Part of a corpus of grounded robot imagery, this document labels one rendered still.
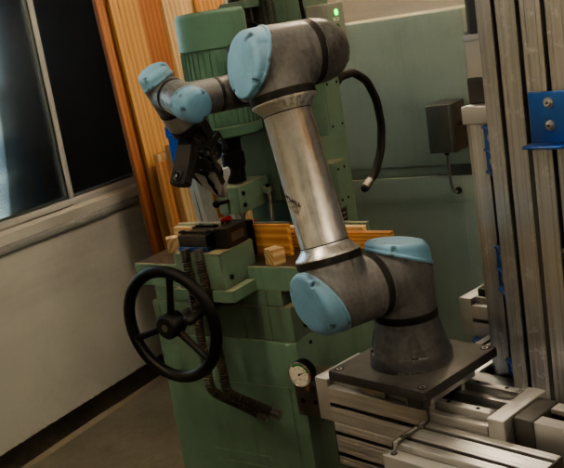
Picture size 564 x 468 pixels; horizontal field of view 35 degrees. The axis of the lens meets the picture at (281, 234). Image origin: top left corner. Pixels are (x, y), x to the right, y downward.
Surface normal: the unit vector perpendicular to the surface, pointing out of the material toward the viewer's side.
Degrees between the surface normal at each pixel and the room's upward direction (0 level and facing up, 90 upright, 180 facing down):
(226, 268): 90
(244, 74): 83
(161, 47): 87
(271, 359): 90
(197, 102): 104
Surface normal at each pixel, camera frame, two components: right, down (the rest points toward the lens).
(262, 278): -0.54, 0.28
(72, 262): 0.85, -0.01
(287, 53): 0.47, -0.11
